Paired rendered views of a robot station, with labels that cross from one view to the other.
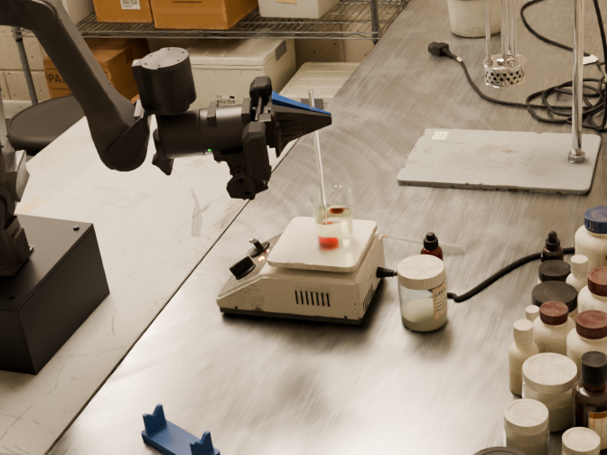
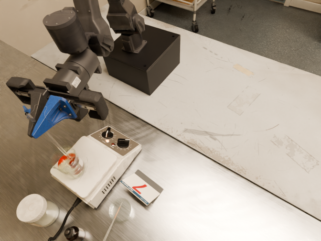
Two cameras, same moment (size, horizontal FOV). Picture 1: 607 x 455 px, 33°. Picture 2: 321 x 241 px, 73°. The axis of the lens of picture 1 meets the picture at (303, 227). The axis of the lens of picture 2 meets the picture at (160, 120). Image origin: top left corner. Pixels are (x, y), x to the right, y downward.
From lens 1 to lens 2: 1.44 m
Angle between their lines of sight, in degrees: 75
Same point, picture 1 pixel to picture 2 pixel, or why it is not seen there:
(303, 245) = (85, 153)
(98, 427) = not seen: hidden behind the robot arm
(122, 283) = (155, 100)
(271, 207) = (201, 170)
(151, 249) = (179, 111)
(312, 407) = (29, 150)
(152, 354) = not seen: hidden behind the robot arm
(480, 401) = not seen: outside the picture
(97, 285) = (143, 87)
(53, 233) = (145, 59)
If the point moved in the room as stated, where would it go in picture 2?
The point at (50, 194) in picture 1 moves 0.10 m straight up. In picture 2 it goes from (255, 77) to (265, 54)
